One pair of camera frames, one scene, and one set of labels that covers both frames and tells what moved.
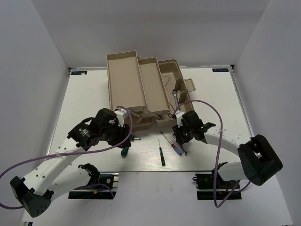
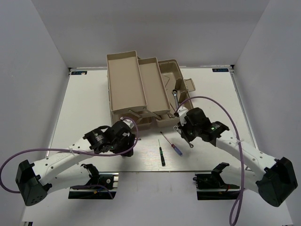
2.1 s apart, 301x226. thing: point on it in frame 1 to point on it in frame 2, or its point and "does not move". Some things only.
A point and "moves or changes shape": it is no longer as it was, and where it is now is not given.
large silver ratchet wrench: [174, 92] does not move
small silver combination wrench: [185, 153] moves or changes shape
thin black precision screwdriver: [162, 157] does not move
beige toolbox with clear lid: [150, 92] does not move
